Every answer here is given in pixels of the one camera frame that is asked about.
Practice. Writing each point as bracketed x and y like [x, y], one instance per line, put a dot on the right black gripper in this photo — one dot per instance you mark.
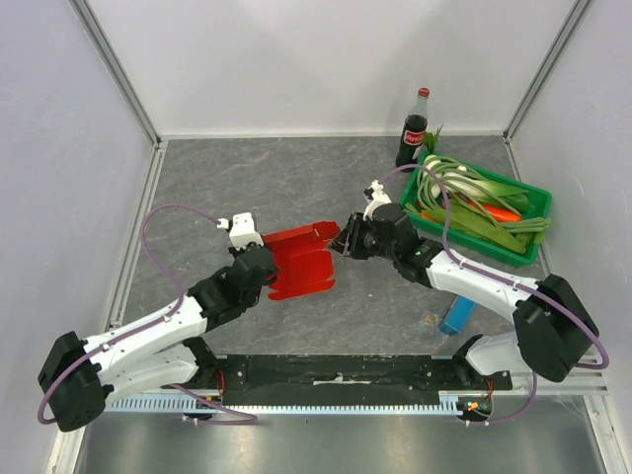
[353, 236]

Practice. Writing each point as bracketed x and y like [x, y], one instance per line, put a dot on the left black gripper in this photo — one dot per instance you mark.
[234, 252]

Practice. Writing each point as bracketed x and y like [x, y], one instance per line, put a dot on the red paper box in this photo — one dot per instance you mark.
[305, 264]

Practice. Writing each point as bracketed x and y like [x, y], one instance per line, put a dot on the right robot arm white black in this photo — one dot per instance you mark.
[552, 330]

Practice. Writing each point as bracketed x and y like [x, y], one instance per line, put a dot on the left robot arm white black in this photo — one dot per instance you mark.
[80, 378]

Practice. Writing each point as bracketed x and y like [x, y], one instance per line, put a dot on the blue rectangular box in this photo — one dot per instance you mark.
[457, 316]

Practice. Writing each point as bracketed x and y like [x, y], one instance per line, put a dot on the cola glass bottle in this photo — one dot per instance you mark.
[414, 130]

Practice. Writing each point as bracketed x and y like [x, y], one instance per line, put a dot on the green plastic crate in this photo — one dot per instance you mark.
[516, 253]

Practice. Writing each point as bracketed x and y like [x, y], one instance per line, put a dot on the leek with green leaves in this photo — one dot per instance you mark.
[463, 180]

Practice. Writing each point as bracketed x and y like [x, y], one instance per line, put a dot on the orange carrot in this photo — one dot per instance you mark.
[498, 213]

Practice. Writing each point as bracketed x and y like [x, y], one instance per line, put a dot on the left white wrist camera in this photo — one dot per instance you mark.
[242, 231]

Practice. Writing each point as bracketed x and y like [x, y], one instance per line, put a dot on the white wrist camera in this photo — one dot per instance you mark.
[375, 197]
[242, 231]

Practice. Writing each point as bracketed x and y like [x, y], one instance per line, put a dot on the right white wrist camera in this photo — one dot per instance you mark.
[375, 197]

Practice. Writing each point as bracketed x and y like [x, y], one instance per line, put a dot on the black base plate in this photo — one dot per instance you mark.
[342, 380]

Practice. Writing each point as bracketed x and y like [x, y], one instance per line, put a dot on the light blue slotted cable duct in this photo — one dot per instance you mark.
[179, 403]

